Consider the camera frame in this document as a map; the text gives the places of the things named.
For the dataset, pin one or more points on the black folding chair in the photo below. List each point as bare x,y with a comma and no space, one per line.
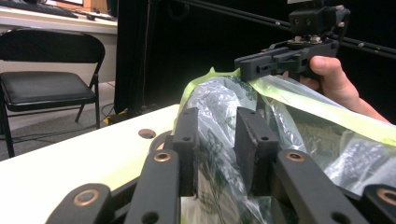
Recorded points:
43,87

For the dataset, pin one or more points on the clear green-printed plastic bag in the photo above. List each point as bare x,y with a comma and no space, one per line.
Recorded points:
218,93

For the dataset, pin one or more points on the black curtain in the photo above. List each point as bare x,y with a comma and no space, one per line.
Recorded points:
186,46

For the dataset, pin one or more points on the black metal rod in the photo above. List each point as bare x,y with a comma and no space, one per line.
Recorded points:
249,14

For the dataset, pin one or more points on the white desk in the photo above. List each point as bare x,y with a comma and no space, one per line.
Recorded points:
62,25

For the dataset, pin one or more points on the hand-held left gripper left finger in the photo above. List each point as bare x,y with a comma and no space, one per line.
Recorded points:
188,155

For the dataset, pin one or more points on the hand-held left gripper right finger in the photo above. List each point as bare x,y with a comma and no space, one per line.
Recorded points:
255,155

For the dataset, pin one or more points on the black keyboard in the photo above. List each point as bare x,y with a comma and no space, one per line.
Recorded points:
37,7

